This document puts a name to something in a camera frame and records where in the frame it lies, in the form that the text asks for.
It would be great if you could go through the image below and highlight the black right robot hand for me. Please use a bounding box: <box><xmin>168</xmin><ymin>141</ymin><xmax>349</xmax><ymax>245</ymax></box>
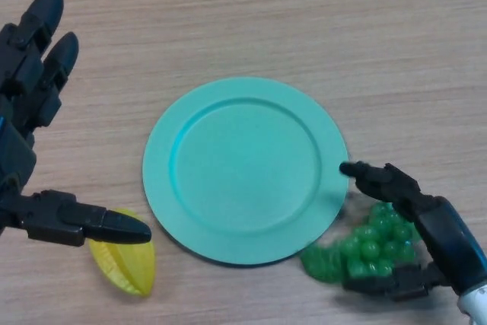
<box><xmin>339</xmin><ymin>161</ymin><xmax>487</xmax><ymax>301</ymax></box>

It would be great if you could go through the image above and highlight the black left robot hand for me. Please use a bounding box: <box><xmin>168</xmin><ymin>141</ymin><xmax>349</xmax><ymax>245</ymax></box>
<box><xmin>0</xmin><ymin>0</ymin><xmax>152</xmax><ymax>248</ymax></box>

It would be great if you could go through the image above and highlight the green grape bunch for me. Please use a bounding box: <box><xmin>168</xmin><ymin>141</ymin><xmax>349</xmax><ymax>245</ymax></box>
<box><xmin>300</xmin><ymin>202</ymin><xmax>423</xmax><ymax>286</ymax></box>

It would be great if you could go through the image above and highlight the round green plate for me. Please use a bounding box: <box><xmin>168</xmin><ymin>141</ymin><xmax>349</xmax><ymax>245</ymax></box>
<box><xmin>142</xmin><ymin>77</ymin><xmax>350</xmax><ymax>266</ymax></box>

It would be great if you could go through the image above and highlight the yellow starfruit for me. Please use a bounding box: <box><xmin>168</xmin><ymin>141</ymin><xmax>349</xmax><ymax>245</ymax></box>
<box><xmin>89</xmin><ymin>208</ymin><xmax>157</xmax><ymax>298</ymax></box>

